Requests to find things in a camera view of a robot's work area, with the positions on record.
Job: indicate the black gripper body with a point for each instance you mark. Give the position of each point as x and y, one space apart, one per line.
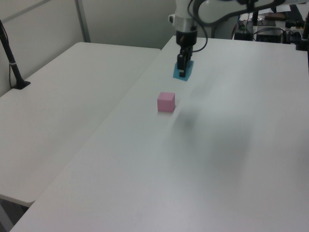
186 38

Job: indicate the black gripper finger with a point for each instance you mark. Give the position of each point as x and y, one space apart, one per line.
181 62
189 54

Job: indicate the blue foam cube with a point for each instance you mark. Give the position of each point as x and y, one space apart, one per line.
189 71

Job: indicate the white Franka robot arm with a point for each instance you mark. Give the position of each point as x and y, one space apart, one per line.
186 12

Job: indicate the pink foam cube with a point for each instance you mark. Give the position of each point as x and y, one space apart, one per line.
165 105

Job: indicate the black electronics box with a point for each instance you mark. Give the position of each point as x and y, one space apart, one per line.
243 35

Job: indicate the black controller device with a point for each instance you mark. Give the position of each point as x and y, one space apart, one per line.
269 36

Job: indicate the white side table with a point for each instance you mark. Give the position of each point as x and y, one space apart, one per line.
67 108

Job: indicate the grey partition post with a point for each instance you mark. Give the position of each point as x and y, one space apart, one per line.
83 21

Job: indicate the black camera mount rig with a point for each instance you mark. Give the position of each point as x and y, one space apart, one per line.
300 29

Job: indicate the black camera stand pole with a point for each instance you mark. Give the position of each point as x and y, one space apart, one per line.
12 62

